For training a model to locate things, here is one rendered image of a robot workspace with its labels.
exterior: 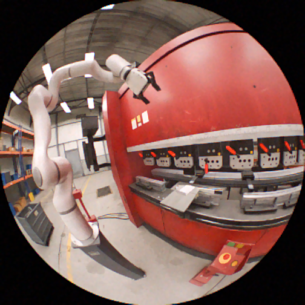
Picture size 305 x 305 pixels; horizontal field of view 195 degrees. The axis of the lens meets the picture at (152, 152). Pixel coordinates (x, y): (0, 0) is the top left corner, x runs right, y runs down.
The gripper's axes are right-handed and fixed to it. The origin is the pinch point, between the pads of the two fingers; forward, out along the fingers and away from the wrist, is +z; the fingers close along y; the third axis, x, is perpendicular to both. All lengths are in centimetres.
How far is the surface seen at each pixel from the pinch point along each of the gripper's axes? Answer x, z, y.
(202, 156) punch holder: -6.6, 45.4, 1.9
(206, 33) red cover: -51, -23, -54
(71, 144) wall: 31, -316, 711
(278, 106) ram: -18, 38, -59
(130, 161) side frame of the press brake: -8, 28, 98
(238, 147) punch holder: -8, 47, -21
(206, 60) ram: -37.9, -1.9, -30.8
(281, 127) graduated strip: -12, 48, -54
